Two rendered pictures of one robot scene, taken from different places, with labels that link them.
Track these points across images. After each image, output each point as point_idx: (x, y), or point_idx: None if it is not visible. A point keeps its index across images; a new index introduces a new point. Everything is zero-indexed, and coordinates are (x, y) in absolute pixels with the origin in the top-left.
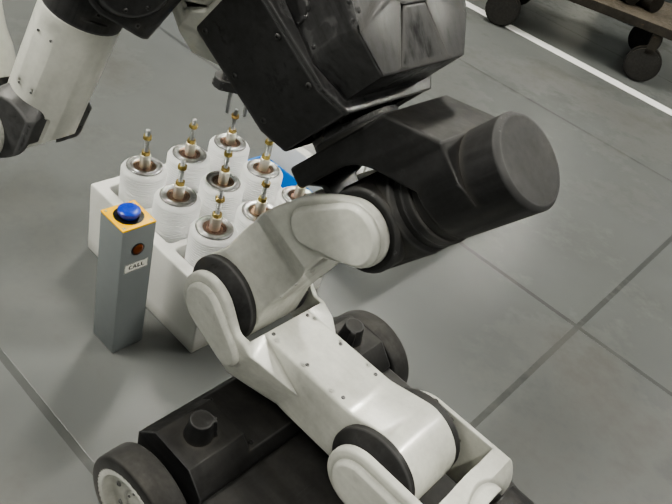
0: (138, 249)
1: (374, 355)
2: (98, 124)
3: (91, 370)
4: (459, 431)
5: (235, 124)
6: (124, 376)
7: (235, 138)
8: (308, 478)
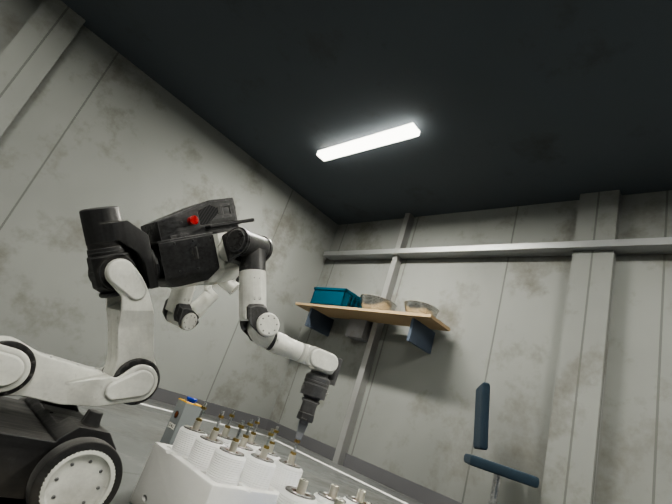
0: (175, 413)
1: (69, 427)
2: None
3: (129, 482)
4: None
5: (294, 447)
6: (121, 485)
7: (290, 458)
8: (6, 407)
